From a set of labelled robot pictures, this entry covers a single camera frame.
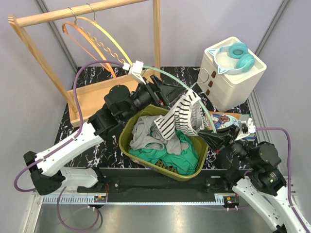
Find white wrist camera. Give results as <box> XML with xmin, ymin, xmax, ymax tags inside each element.
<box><xmin>122</xmin><ymin>61</ymin><xmax>146</xmax><ymax>84</ymax></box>
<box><xmin>235</xmin><ymin>118</ymin><xmax>256</xmax><ymax>142</ymax></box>

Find teal cat-ear headphones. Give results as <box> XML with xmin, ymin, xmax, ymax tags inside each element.
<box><xmin>208</xmin><ymin>42</ymin><xmax>255</xmax><ymax>75</ymax></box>

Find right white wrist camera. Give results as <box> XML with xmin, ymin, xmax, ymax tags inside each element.
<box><xmin>235</xmin><ymin>118</ymin><xmax>256</xmax><ymax>142</ymax></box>

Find olive plastic basket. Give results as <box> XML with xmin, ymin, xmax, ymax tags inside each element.
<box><xmin>119</xmin><ymin>105</ymin><xmax>208</xmax><ymax>182</ymax></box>

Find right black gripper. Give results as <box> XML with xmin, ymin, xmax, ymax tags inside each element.
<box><xmin>197</xmin><ymin>123</ymin><xmax>258</xmax><ymax>168</ymax></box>

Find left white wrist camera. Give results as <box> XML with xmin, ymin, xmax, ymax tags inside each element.
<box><xmin>122</xmin><ymin>61</ymin><xmax>146</xmax><ymax>84</ymax></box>

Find black white striped tank top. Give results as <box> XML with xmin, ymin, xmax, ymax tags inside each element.
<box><xmin>154</xmin><ymin>90</ymin><xmax>209</xmax><ymax>140</ymax></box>

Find orange hanger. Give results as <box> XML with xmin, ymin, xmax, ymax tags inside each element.
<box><xmin>61</xmin><ymin>21</ymin><xmax>117</xmax><ymax>79</ymax></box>

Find cream drawer cabinet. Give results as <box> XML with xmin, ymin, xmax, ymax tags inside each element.
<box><xmin>198</xmin><ymin>36</ymin><xmax>267</xmax><ymax>112</ymax></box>

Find green hanger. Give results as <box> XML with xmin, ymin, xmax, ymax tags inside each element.
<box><xmin>143</xmin><ymin>65</ymin><xmax>217</xmax><ymax>133</ymax></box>

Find book with green cover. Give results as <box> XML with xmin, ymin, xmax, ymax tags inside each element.
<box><xmin>209</xmin><ymin>111</ymin><xmax>256</xmax><ymax>142</ymax></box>

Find grey tank top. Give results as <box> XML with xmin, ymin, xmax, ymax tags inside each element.
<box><xmin>129</xmin><ymin>116</ymin><xmax>189</xmax><ymax>155</ymax></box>

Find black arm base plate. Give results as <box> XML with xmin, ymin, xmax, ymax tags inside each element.
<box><xmin>77</xmin><ymin>168</ymin><xmax>235</xmax><ymax>205</ymax></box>

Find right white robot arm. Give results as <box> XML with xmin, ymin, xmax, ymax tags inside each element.
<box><xmin>199</xmin><ymin>122</ymin><xmax>311</xmax><ymax>233</ymax></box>

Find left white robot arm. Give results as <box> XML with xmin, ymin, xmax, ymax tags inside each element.
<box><xmin>24</xmin><ymin>75</ymin><xmax>184</xmax><ymax>196</ymax></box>

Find yellow hanger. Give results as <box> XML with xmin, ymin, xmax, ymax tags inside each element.
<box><xmin>74</xmin><ymin>17</ymin><xmax>133</xmax><ymax>65</ymax></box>

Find green tank top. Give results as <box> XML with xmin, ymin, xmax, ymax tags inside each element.
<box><xmin>129</xmin><ymin>131</ymin><xmax>199</xmax><ymax>176</ymax></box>

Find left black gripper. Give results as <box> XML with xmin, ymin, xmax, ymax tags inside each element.
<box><xmin>122</xmin><ymin>75</ymin><xmax>186</xmax><ymax>122</ymax></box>

